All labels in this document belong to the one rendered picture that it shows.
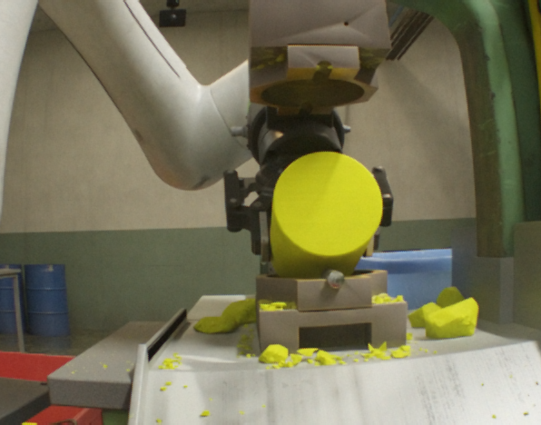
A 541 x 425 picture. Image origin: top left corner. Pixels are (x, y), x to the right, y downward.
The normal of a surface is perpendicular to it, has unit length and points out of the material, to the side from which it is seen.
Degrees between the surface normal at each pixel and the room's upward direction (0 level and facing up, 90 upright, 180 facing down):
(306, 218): 74
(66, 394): 90
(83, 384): 90
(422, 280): 101
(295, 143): 124
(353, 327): 90
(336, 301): 90
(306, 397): 30
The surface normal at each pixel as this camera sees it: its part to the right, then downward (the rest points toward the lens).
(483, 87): -1.00, 0.04
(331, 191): 0.02, -0.32
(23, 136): 0.03, -0.04
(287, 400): -0.02, -0.88
